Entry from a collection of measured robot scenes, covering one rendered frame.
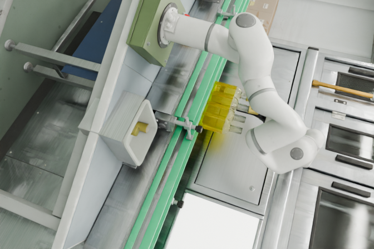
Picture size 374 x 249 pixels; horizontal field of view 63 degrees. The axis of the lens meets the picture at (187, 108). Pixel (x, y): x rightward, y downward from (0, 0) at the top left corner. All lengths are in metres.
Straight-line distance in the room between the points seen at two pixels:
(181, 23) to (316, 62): 0.94
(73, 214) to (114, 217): 0.18
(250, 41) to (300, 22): 5.46
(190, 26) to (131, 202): 0.65
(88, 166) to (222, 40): 0.57
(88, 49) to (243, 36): 0.81
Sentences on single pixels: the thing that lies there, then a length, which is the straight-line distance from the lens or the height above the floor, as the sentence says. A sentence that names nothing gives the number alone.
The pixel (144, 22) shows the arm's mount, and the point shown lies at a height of 0.79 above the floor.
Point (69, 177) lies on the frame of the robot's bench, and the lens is 1.09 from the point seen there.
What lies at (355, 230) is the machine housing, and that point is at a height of 1.67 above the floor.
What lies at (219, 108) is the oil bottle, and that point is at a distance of 1.32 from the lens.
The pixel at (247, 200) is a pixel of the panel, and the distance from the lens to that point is 1.34.
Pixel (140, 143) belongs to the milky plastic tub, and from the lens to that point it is 1.16.
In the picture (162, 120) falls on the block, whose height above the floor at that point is 0.85.
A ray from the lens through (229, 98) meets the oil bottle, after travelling 1.34.
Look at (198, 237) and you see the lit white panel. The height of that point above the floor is 1.10.
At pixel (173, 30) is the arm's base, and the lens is 1.03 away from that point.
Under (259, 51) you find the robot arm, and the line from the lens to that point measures 0.86.
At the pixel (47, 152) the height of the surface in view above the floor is 0.29.
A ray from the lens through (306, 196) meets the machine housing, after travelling 1.43.
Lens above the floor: 1.20
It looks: 14 degrees down
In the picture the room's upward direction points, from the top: 106 degrees clockwise
